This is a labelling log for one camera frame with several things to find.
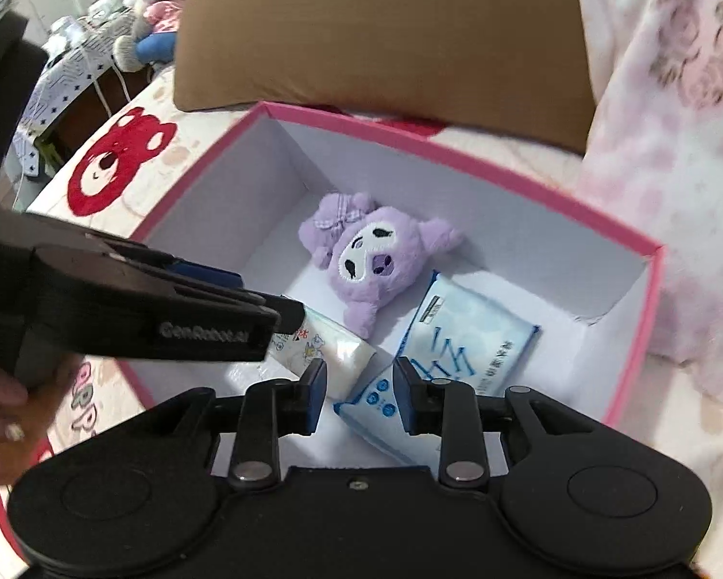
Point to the bear print blanket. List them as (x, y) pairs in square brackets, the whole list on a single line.
[(120, 151)]

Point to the person's left hand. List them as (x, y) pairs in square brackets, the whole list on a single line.
[(23, 422)]

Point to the white printed tissue packet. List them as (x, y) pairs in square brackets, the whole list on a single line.
[(337, 353)]

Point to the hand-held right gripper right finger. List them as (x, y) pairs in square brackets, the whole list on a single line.
[(404, 398)]

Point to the brown pillow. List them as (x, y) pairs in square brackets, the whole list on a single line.
[(385, 30)]

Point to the purple plush toy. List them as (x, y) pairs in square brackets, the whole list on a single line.
[(367, 253)]

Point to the small blue wet wipes packet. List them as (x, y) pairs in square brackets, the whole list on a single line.
[(373, 401)]

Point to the pink checked pillow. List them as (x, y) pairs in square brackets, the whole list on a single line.
[(669, 132)]

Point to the patterned tablecloth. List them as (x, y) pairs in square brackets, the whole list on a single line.
[(66, 78)]

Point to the grey plush toy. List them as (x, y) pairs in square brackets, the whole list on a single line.
[(156, 6)]

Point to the large blue wet wipes packet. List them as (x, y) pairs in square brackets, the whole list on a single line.
[(476, 332)]

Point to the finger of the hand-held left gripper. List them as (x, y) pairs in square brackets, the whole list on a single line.
[(204, 274), (289, 313)]

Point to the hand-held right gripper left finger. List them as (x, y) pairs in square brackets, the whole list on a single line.
[(316, 395)]

